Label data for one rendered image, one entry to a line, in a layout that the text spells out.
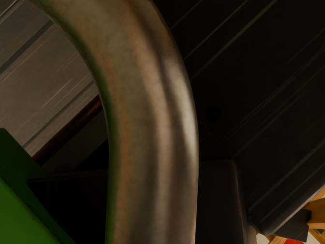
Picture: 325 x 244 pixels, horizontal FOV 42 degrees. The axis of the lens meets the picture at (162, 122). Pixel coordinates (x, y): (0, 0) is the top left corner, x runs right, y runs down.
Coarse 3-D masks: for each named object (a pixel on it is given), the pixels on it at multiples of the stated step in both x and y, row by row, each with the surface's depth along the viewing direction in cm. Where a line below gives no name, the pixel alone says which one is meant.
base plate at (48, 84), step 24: (0, 24) 47; (24, 24) 50; (48, 24) 53; (0, 48) 50; (24, 48) 53; (48, 48) 57; (72, 48) 61; (0, 72) 54; (24, 72) 57; (48, 72) 61; (72, 72) 65; (0, 96) 57; (24, 96) 61; (48, 96) 66; (72, 96) 71; (0, 120) 62; (24, 120) 66; (48, 120) 72; (24, 144) 72
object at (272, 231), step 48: (192, 0) 24; (240, 0) 23; (288, 0) 23; (192, 48) 23; (240, 48) 23; (288, 48) 22; (240, 96) 22; (288, 96) 22; (240, 144) 22; (288, 144) 22; (288, 192) 21
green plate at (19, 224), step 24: (0, 144) 22; (0, 168) 17; (24, 168) 22; (0, 192) 16; (24, 192) 17; (0, 216) 16; (24, 216) 16; (48, 216) 17; (0, 240) 16; (24, 240) 16; (48, 240) 16; (72, 240) 17
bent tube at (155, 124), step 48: (48, 0) 13; (96, 0) 13; (144, 0) 13; (96, 48) 13; (144, 48) 13; (144, 96) 13; (192, 96) 14; (144, 144) 13; (192, 144) 13; (144, 192) 13; (192, 192) 13; (144, 240) 13; (192, 240) 14
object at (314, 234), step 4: (256, 232) 369; (312, 232) 403; (268, 236) 434; (272, 236) 431; (276, 236) 360; (316, 236) 401; (320, 236) 399; (272, 240) 355; (276, 240) 357; (280, 240) 359; (284, 240) 369; (288, 240) 376; (292, 240) 378; (320, 240) 400; (324, 240) 398
